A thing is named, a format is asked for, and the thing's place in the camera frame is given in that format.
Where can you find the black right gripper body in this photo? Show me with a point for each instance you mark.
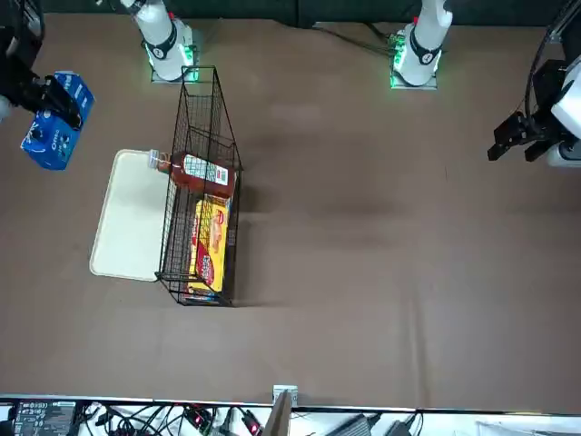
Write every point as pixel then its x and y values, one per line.
pixel 20 88

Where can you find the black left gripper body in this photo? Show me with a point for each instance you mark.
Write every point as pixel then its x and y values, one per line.
pixel 544 86

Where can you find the blue Oreo cookie box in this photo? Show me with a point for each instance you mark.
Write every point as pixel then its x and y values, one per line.
pixel 50 145

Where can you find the brown tea bottle white cap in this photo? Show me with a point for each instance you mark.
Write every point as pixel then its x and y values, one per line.
pixel 190 179

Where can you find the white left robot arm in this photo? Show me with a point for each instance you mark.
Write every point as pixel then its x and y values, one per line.
pixel 426 41

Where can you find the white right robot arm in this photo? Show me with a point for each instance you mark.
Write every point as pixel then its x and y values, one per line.
pixel 159 41

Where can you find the cream plastic tray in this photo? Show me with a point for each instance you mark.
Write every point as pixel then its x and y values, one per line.
pixel 127 218

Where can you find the yellow biscuit box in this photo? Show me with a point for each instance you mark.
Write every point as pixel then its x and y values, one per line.
pixel 211 245

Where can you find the dark blue chocolate cookie box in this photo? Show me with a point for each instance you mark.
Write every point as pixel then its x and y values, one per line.
pixel 199 297

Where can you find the small black power brick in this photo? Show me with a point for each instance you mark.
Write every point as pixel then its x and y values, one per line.
pixel 397 429

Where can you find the black labelled power adapter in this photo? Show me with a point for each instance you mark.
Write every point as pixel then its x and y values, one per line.
pixel 43 418

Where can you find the large black power brick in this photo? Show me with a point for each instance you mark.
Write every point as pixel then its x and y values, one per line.
pixel 356 424

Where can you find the black plug with red light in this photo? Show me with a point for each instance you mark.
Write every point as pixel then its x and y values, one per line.
pixel 196 418
pixel 252 424

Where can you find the aluminium frame strut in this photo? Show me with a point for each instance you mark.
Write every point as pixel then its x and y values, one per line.
pixel 563 22

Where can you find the aluminium post with bracket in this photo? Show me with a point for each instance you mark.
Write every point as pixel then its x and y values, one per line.
pixel 281 409

